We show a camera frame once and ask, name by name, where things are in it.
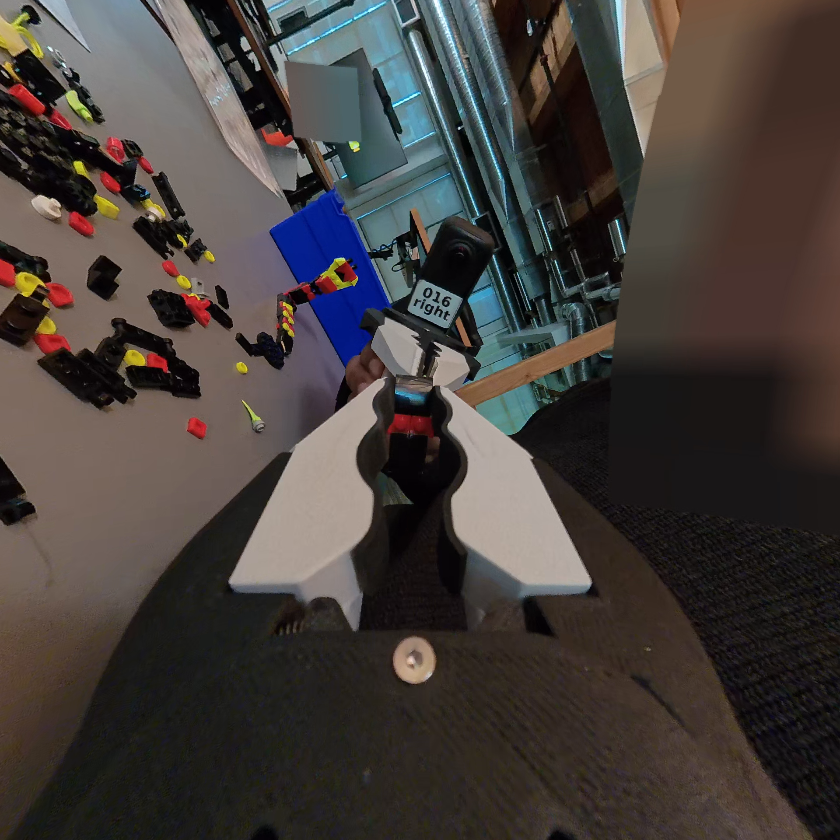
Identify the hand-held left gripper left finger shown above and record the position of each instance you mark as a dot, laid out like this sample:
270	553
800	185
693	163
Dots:
308	518

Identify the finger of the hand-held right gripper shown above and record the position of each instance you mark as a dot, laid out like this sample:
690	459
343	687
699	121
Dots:
397	351
454	367

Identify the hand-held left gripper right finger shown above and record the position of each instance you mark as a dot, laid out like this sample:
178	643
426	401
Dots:
518	525

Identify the black and red lego assembly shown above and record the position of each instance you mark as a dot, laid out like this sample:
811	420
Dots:
410	426

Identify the lime green lego claw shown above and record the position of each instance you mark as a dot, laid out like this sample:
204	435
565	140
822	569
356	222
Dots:
249	412

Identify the red yellow black lego tail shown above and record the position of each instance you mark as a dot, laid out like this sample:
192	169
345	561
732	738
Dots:
338	272

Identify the black and blue lego assembly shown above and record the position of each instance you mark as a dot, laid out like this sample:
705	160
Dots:
269	348

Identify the scattered lego pieces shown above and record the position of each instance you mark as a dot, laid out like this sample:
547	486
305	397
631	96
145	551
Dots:
170	308

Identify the person's right hand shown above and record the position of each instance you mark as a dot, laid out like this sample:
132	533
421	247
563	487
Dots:
361	375

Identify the wooden beam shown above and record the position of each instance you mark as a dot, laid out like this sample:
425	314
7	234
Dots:
544	364

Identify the blue plastic bin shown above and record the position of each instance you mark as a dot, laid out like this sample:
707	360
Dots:
321	249

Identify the grey computer monitor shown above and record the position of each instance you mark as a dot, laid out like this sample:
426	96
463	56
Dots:
384	157

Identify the silver pipes and ducts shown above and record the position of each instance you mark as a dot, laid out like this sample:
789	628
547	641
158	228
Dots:
453	79

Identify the grey metal plate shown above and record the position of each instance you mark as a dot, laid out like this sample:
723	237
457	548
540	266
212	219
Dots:
283	167

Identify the red plastic object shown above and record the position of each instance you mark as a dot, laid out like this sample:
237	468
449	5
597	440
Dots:
275	136

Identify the printed instruction sheet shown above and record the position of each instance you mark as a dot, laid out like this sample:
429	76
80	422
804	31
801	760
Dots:
216	85

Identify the white paper sheet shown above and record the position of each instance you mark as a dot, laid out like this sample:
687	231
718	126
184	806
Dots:
62	16

